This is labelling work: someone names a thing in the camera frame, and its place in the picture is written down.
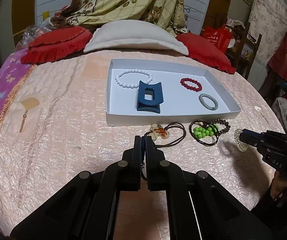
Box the floral yellow cloth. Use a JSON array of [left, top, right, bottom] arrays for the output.
[[49, 0, 187, 36]]

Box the red frilled pillow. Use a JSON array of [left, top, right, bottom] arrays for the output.
[[21, 25, 94, 64]]

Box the plain red pillow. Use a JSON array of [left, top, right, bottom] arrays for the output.
[[176, 33, 237, 75]]

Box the brown cord pendant necklace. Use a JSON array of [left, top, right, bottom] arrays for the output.
[[141, 121, 186, 148]]

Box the blue hair clip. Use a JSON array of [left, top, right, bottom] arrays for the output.
[[136, 80, 163, 114]]

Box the brown bead bracelet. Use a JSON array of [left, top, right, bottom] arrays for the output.
[[208, 119, 231, 136]]

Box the person's right forearm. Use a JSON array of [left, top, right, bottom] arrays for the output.
[[252, 187, 287, 232]]

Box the red shopping bag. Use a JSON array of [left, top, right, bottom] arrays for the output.
[[200, 24, 234, 53]]

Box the white cardboard box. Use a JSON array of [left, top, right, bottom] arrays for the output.
[[106, 58, 241, 126]]

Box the wooden chair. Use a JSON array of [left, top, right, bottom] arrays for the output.
[[223, 22, 263, 78]]

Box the clear bead bracelet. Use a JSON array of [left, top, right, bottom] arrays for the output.
[[234, 128, 249, 153]]

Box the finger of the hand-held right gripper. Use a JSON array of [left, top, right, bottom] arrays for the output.
[[239, 128, 268, 151]]

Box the green bead bracelet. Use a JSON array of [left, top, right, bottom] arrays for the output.
[[189, 120, 220, 146]]

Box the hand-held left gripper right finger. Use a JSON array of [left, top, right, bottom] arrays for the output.
[[145, 136, 277, 240]]

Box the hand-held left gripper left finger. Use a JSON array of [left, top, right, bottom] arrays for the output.
[[10, 135, 145, 240]]

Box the clear plastic bag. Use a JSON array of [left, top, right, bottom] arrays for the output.
[[21, 17, 59, 49]]

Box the person's right hand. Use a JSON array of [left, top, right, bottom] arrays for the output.
[[270, 171, 287, 205]]

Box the hanging pink fabric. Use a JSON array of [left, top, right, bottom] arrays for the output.
[[248, 0, 287, 67]]

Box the grey woven bangle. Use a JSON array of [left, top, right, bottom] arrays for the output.
[[199, 93, 219, 111]]

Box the red bead bracelet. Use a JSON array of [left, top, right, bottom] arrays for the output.
[[180, 77, 203, 92]]

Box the white bead bracelet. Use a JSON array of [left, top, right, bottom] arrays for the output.
[[115, 69, 153, 89]]

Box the dark red bag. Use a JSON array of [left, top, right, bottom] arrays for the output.
[[267, 33, 287, 81]]

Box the beige pillow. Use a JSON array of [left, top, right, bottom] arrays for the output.
[[83, 20, 189, 56]]

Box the purple flowered blanket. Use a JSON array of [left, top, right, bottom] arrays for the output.
[[0, 49, 35, 200]]

